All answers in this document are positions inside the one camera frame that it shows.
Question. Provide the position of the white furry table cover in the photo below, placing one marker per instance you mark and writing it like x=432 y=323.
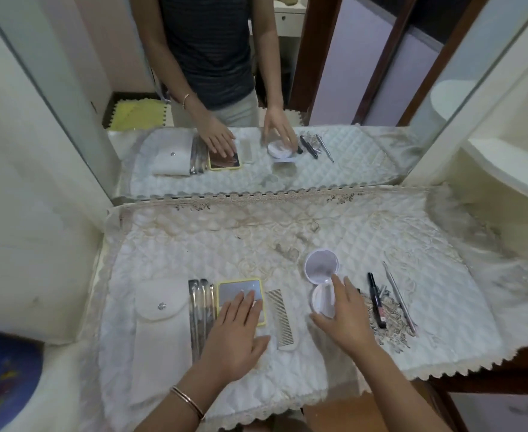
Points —
x=493 y=274

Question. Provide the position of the black mascara tube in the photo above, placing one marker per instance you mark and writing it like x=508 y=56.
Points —
x=376 y=301

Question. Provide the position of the yellow framed hand mirror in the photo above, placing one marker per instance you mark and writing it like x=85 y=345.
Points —
x=230 y=292

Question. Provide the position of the person's right hand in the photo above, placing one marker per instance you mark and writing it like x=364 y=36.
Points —
x=351 y=323

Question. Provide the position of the white snap button pouch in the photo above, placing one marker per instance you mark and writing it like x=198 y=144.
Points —
x=160 y=341

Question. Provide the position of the white round compact case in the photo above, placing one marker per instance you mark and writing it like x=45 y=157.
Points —
x=321 y=265

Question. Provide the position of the person's left thumb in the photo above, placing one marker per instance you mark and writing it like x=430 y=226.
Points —
x=259 y=346

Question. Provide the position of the white quilted lace-trimmed cloth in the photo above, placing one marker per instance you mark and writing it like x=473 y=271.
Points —
x=246 y=238

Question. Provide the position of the person's right middle finger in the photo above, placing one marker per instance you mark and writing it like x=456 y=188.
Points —
x=353 y=292

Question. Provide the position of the beige plastic comb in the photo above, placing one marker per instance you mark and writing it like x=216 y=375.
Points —
x=282 y=319

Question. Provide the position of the white corner shelf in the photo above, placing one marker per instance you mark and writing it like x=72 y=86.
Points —
x=507 y=152

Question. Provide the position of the person's right thumb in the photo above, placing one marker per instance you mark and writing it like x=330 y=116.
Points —
x=321 y=323

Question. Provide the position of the large wall mirror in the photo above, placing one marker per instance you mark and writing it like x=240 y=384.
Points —
x=372 y=62

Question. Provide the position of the person's left forearm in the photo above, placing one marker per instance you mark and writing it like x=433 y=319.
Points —
x=178 y=409

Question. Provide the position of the blue patterned fabric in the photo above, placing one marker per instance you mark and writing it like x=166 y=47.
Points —
x=3 y=382

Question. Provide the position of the person's right forearm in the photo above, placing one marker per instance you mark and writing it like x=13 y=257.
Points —
x=394 y=391

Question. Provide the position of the person's left hand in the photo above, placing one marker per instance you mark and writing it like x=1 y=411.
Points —
x=232 y=341

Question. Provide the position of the thin metal tool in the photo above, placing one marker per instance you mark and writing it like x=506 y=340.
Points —
x=401 y=299
x=398 y=296

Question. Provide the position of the small metal tweezers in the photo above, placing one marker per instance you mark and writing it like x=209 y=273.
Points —
x=383 y=292

